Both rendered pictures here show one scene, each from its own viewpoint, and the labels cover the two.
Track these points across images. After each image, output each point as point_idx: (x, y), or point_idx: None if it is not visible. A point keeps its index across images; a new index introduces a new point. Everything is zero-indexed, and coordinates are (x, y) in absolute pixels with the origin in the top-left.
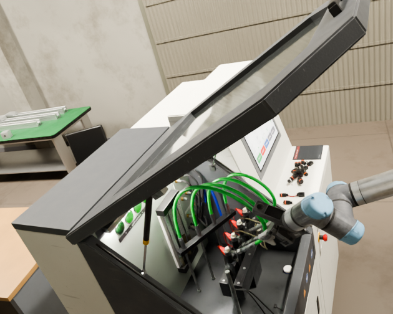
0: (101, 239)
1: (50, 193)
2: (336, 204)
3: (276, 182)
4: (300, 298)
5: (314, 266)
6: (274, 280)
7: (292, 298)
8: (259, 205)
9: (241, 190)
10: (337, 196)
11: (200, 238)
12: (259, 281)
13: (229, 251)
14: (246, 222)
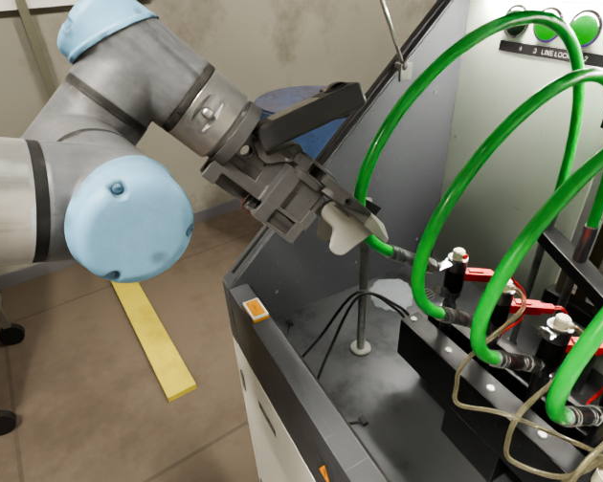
0: (480, 0)
1: None
2: (84, 122)
3: None
4: (301, 418)
5: None
6: (434, 480)
7: (301, 382)
8: (335, 81)
9: None
10: (92, 135)
11: (565, 258)
12: (456, 449)
13: (450, 257)
14: (548, 334)
